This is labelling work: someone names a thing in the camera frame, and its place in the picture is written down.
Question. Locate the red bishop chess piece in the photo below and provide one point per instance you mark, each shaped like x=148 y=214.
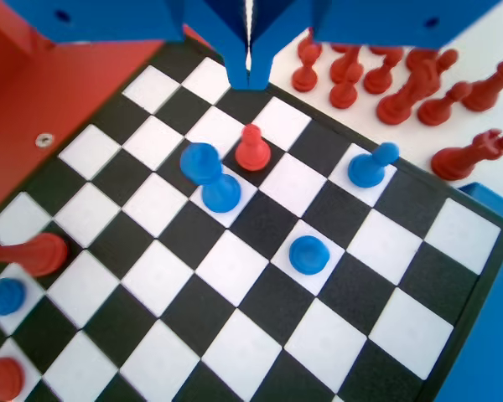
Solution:
x=37 y=255
x=345 y=67

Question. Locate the blue board mounting plate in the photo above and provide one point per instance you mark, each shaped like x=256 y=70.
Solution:
x=499 y=314

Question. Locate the red rook chess piece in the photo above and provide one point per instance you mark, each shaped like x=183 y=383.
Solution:
x=486 y=92
x=457 y=161

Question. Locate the silver plate screw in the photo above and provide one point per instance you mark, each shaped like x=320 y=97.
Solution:
x=45 y=140

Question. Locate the blue pawn chess piece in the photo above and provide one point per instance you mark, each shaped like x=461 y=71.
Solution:
x=308 y=255
x=4 y=297
x=366 y=171

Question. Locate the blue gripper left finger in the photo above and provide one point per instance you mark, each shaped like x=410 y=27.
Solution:
x=222 y=33

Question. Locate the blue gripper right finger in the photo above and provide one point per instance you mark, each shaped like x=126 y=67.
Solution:
x=276 y=29

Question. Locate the red board mounting plate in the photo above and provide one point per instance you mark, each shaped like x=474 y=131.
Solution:
x=46 y=96

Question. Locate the black white chessboard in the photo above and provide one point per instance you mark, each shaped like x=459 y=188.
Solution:
x=251 y=318

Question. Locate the blue bishop chess piece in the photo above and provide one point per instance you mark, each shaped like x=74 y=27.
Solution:
x=220 y=194

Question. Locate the red king chess piece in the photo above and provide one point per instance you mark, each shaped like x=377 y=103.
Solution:
x=2 y=379

